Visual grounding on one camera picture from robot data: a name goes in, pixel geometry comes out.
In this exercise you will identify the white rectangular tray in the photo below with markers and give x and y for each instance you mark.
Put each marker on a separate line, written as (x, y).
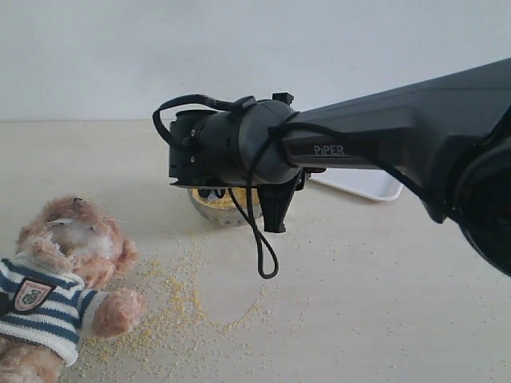
(375, 185)

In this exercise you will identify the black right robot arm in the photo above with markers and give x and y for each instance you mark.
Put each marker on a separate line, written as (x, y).
(446, 139)

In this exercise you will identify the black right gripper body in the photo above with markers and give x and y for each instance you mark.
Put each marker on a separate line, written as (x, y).
(214, 148)

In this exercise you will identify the steel bowl of millet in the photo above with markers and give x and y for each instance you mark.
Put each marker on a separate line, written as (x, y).
(218, 207)

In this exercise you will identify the plush bear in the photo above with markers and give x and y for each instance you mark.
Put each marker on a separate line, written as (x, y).
(53, 289)

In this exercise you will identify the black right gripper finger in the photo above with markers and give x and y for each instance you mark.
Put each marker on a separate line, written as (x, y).
(274, 200)

